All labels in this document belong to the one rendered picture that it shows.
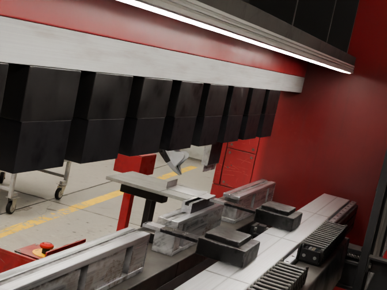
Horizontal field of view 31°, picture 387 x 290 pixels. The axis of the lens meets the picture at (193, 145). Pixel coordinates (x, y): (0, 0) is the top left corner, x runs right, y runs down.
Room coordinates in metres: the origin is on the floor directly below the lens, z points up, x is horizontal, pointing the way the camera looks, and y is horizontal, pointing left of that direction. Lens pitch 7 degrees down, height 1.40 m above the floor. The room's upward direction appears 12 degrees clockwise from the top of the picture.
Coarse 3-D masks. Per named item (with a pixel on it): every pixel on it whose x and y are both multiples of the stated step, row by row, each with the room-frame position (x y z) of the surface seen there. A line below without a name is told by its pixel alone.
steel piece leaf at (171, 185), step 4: (172, 180) 2.06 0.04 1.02; (176, 180) 2.09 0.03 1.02; (168, 184) 2.03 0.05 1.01; (172, 184) 2.07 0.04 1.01; (176, 184) 2.10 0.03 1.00; (168, 188) 2.03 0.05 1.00; (172, 188) 2.04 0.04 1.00; (176, 188) 2.05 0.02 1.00; (180, 188) 2.06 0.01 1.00; (184, 188) 2.08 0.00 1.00; (188, 188) 2.09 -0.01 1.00; (180, 192) 2.01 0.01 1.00; (184, 192) 2.02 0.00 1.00; (188, 192) 2.03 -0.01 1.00; (192, 192) 2.04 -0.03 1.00; (196, 192) 2.05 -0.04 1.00; (200, 192) 2.07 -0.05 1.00; (196, 196) 1.99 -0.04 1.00
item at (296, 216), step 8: (216, 200) 1.98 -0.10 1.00; (224, 200) 2.00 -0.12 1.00; (240, 208) 1.96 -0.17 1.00; (248, 208) 1.96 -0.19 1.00; (256, 208) 1.90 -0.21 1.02; (264, 208) 1.90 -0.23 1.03; (272, 208) 1.89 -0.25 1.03; (280, 208) 1.90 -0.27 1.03; (288, 208) 1.93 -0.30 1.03; (256, 216) 1.89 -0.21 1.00; (264, 216) 1.89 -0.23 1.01; (272, 216) 1.88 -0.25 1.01; (280, 216) 1.87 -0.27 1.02; (288, 216) 1.87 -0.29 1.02; (296, 216) 1.90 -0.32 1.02; (272, 224) 1.88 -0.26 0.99; (280, 224) 1.87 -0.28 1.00; (288, 224) 1.86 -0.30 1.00; (296, 224) 1.91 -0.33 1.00
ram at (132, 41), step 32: (0, 0) 0.93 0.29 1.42; (32, 0) 1.00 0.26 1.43; (64, 0) 1.07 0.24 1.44; (96, 0) 1.16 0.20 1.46; (0, 32) 0.94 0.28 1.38; (32, 32) 1.01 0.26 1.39; (64, 32) 1.09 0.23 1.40; (96, 32) 1.18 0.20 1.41; (128, 32) 1.29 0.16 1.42; (160, 32) 1.42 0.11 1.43; (192, 32) 1.59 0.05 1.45; (32, 64) 1.02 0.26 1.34; (64, 64) 1.10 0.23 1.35; (96, 64) 1.20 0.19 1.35; (128, 64) 1.32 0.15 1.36; (160, 64) 1.45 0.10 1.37; (192, 64) 1.62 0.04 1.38; (224, 64) 1.84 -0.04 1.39; (256, 64) 2.12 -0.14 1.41; (288, 64) 2.50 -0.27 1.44
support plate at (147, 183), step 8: (112, 176) 2.04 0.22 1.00; (120, 176) 2.07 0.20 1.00; (128, 176) 2.10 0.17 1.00; (136, 176) 2.12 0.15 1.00; (144, 176) 2.15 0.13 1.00; (128, 184) 2.00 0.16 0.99; (136, 184) 2.00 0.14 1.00; (144, 184) 2.02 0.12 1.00; (152, 184) 2.05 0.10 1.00; (160, 184) 2.07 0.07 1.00; (152, 192) 1.98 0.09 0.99; (160, 192) 1.97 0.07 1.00; (168, 192) 1.98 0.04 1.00; (176, 192) 2.00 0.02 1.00
